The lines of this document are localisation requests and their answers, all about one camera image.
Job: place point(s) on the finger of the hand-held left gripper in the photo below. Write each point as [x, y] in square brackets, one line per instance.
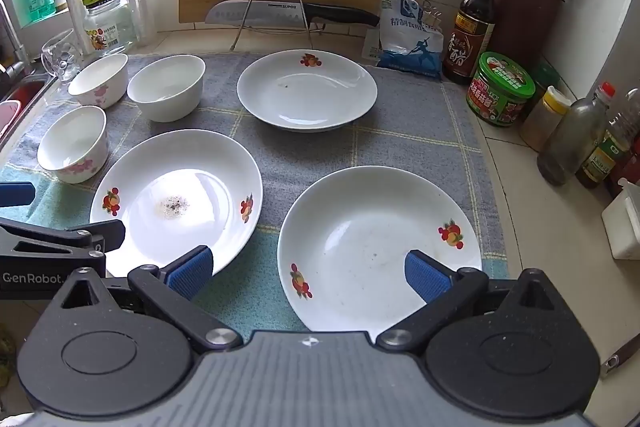
[15, 194]
[75, 237]

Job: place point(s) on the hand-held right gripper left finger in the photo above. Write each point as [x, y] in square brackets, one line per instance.
[192, 269]

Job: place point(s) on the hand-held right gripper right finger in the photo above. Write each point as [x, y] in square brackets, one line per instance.
[425, 277]

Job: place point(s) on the white bowl with pink flowers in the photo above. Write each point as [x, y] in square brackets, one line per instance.
[100, 72]
[70, 142]

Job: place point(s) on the white floral plate with stain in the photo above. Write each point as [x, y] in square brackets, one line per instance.
[200, 167]

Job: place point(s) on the plain white bowl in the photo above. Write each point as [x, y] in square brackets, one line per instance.
[170, 104]

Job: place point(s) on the red basin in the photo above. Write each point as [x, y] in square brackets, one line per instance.
[20, 99]

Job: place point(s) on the clear glass mug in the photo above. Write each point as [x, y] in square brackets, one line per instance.
[62, 57]

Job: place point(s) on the steel faucet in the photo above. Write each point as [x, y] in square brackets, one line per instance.
[11, 42]

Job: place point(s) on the grey checkered towel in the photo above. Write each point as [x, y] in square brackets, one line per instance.
[300, 152]

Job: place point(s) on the glass jar with green lid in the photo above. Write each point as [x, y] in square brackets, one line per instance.
[107, 32]

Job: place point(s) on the spice jar with yellow lid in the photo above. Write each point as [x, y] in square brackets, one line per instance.
[542, 122]

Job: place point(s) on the green sauce jar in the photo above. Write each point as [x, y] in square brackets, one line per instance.
[500, 97]

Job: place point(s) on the glass oil bottle red cap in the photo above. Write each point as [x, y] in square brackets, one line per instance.
[570, 142]

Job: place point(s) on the white plastic box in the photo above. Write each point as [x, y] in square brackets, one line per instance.
[622, 227]

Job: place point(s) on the bottle with green label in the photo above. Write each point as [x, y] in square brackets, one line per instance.
[600, 159]

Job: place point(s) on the red sauce bottle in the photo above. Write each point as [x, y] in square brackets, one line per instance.
[627, 167]

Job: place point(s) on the dark green lidded jar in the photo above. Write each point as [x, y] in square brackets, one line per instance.
[545, 77]

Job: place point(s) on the blue and white salt bag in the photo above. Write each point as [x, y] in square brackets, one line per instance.
[407, 37]

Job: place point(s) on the dark vinegar bottle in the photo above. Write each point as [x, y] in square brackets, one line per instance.
[472, 32]

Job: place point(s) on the binder clips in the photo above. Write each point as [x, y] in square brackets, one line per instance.
[432, 14]

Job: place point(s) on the dark red knife block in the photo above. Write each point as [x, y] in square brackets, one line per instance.
[527, 22]

